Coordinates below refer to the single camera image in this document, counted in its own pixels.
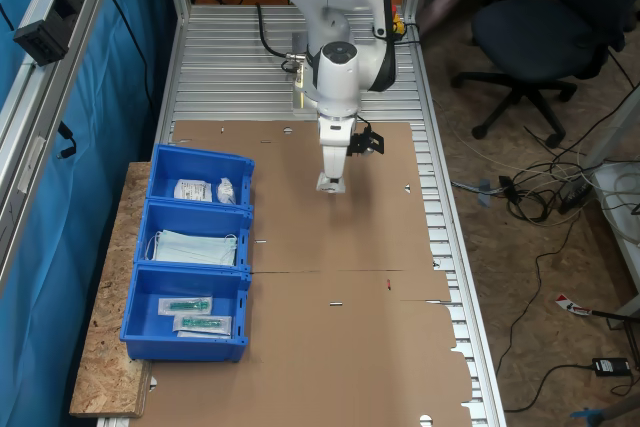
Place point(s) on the white gauze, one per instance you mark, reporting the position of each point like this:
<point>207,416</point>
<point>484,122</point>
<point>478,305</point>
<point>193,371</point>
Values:
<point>322,187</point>

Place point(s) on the crumpled white printed packet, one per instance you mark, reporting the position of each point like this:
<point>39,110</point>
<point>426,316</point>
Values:
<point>225,192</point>

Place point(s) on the blue bin with printed packets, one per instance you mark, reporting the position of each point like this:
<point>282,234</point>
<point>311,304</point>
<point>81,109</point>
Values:
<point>200,162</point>

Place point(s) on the flat white printed packet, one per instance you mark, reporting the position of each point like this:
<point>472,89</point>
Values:
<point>192,190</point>

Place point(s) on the yellow red emergency stop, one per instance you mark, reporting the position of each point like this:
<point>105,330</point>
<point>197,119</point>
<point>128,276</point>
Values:
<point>398,22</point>

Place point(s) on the blue bin with masks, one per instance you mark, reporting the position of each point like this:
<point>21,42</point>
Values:
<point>195,214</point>

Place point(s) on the blue tape strip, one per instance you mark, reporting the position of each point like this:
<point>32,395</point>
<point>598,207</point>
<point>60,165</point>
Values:
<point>485,194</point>

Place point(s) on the stack of white masks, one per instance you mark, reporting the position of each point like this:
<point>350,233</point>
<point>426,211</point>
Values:
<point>195,249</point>

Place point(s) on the brown cardboard sheet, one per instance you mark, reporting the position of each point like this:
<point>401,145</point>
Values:
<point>325,337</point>

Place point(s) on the clear packet with green item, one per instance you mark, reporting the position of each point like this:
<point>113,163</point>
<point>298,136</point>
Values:
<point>202,324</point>
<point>185,305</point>

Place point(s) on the dark office chair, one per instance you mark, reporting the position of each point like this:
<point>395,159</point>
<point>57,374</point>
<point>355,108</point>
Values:
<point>530,32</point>

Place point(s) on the black floor socket strip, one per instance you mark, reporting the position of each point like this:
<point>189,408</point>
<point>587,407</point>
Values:
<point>575,197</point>

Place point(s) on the blue bin with green packets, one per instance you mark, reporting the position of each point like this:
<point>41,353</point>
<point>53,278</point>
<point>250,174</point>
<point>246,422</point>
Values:
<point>150,342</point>

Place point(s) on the OSB wood board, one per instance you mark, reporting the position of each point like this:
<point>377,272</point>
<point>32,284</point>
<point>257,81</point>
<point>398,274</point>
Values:
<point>110,347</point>

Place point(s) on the aluminium cross beam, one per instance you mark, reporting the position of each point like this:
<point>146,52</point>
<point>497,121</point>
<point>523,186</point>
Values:
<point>45,97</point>

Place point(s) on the grey power strip on beam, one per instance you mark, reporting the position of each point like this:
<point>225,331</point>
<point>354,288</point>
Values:
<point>41,42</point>

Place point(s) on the black power adapter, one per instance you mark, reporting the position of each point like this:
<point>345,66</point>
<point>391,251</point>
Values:
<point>610,367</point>

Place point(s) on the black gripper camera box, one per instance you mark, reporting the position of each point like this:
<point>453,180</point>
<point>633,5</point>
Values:
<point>365,143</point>

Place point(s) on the white furniture frame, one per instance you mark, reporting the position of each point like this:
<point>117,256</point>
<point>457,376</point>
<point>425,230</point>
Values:
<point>620,227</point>

